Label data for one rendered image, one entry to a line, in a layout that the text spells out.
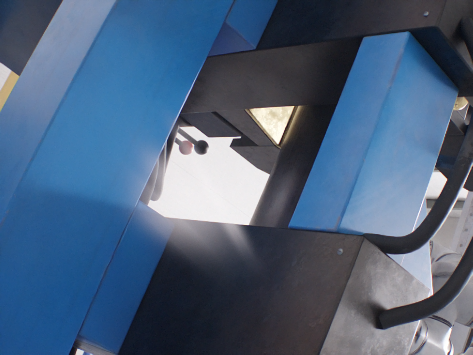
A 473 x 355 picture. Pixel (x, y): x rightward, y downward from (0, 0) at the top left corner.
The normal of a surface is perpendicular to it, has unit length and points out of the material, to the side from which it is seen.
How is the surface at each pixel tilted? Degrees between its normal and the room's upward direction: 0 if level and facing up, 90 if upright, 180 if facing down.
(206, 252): 90
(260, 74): 180
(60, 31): 90
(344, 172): 90
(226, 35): 180
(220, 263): 90
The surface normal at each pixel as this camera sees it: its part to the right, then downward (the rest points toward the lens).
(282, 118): 0.80, 0.15
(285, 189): -0.58, -0.49
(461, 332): -0.40, -0.46
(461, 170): 0.05, -0.29
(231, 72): -0.38, 0.87
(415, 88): 0.66, 0.02
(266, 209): -0.75, -0.49
